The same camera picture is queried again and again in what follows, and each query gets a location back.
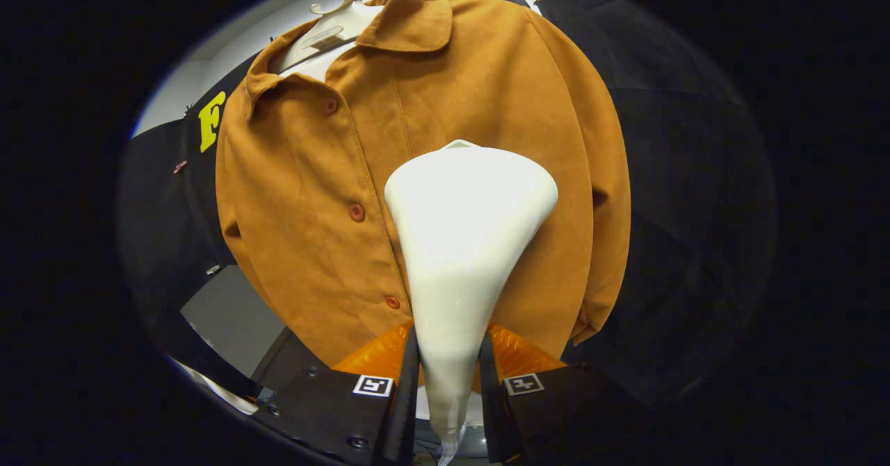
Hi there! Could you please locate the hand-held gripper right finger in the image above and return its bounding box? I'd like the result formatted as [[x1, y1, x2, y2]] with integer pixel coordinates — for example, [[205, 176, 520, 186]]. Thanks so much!
[[478, 323, 654, 465]]

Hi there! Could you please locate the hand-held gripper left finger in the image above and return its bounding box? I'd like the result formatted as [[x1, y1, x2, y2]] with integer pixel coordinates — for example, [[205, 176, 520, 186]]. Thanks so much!
[[252, 321, 421, 466]]

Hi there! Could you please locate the white garment steamer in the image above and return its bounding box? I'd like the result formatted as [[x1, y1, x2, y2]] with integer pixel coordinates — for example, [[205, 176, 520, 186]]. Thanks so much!
[[384, 139, 559, 466]]

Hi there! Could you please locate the orange button shirt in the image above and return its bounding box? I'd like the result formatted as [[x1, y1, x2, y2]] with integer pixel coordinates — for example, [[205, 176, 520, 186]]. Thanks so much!
[[216, 0, 632, 392]]

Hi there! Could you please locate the black backdrop cloth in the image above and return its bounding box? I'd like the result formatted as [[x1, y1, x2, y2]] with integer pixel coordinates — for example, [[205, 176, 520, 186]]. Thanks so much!
[[117, 0, 776, 411]]

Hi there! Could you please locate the white mannequin torso hanger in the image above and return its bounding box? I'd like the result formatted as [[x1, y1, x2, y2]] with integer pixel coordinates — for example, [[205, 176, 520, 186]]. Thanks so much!
[[278, 0, 369, 83]]

